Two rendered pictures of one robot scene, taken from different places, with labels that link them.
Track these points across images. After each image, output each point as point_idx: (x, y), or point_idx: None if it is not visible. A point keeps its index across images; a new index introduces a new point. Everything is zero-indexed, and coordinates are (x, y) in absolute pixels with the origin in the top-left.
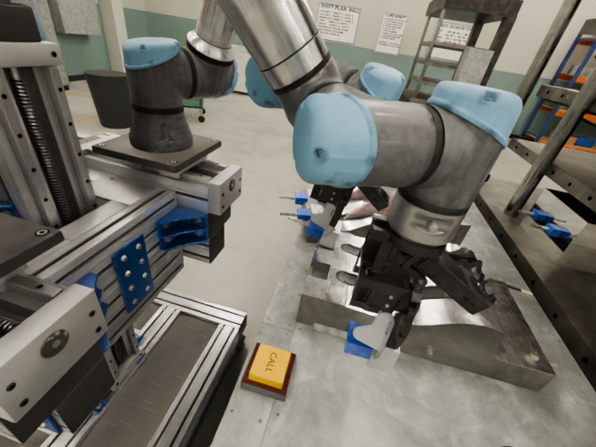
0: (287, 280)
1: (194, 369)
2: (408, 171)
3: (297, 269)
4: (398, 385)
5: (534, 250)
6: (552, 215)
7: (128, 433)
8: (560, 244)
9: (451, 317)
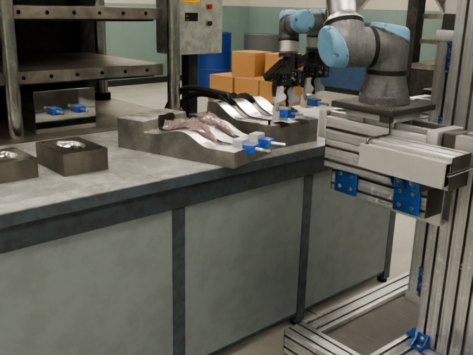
0: (307, 146)
1: (357, 311)
2: None
3: (295, 148)
4: None
5: (84, 129)
6: (64, 103)
7: (414, 306)
8: (89, 112)
9: (265, 101)
